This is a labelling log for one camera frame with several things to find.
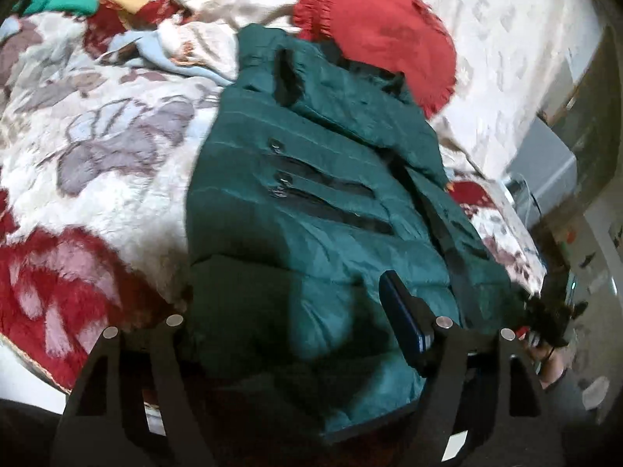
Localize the dark green puffer jacket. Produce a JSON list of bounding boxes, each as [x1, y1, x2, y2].
[[186, 24, 524, 435]]

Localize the grey window sill ledge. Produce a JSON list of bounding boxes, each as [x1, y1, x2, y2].
[[504, 117, 577, 226]]

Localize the floral red white blanket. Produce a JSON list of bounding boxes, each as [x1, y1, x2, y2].
[[1, 13, 225, 391]]

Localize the light blue cloth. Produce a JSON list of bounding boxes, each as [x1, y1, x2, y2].
[[97, 31, 232, 86]]

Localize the cream embroidered quilt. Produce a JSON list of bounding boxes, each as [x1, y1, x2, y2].
[[157, 0, 592, 179]]

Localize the red heart ruffled pillow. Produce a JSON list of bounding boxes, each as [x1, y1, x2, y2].
[[292, 0, 457, 118]]

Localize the bright green garment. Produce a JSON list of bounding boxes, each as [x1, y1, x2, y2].
[[12, 0, 99, 17]]

